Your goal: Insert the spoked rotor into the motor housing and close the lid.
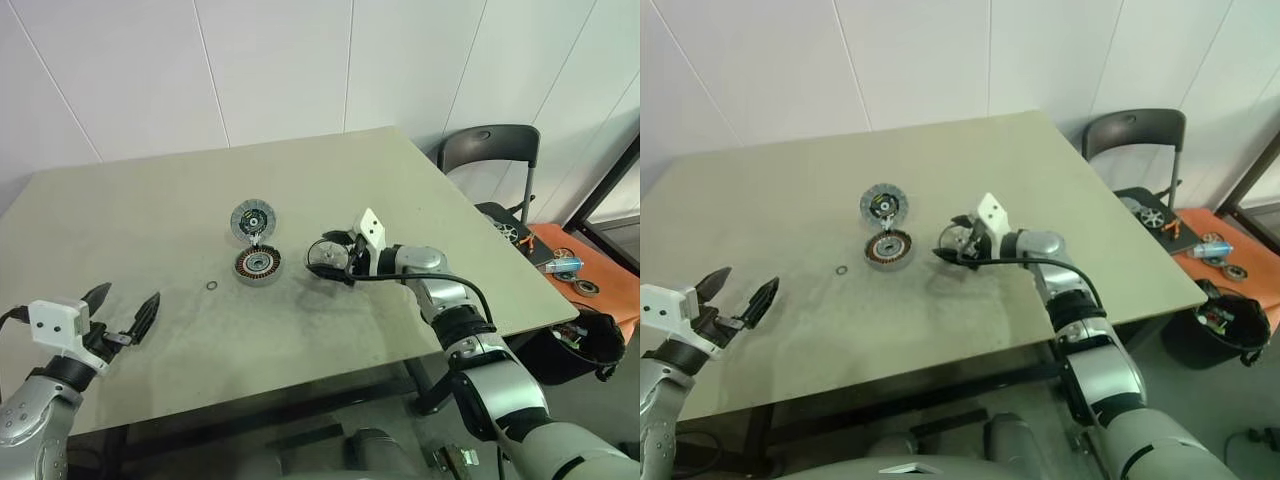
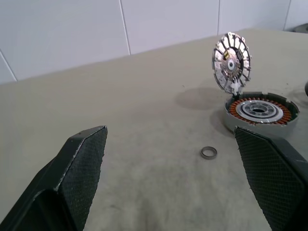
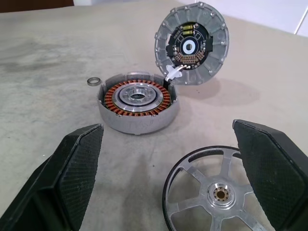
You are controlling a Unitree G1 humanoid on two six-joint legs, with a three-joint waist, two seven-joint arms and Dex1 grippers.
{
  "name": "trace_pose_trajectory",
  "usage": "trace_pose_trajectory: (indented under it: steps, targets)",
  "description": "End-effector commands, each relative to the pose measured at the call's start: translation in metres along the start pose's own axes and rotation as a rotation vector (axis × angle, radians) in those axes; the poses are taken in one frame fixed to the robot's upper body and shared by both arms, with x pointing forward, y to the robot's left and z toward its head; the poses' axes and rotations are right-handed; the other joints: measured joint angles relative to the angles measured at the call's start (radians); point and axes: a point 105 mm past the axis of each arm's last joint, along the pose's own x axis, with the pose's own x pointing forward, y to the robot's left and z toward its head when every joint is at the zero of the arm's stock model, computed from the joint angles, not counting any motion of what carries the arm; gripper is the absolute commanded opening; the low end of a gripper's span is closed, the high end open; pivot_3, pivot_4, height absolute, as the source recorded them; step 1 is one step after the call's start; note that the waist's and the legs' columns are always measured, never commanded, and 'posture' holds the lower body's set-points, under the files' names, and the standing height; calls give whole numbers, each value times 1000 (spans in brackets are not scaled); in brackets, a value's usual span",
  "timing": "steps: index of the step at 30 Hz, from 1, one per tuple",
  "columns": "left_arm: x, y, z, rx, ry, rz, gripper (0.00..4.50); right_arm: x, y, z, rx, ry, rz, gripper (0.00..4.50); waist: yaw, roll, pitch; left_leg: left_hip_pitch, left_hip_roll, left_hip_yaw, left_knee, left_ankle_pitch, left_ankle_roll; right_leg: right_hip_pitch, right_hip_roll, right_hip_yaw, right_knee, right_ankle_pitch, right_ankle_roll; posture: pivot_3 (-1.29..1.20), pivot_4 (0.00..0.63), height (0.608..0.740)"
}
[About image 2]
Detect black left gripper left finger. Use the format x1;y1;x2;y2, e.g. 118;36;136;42
0;125;108;231

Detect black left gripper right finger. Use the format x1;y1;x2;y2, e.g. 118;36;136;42
233;126;308;231

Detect grey motor housing copper windings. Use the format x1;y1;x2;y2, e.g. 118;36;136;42
223;91;300;140

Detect round silver motor circuit lid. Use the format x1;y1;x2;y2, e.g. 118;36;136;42
211;31;253;96

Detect dark round object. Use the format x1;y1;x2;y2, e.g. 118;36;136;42
292;23;308;33

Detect small metal ring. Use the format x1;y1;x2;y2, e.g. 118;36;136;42
200;146;218;160

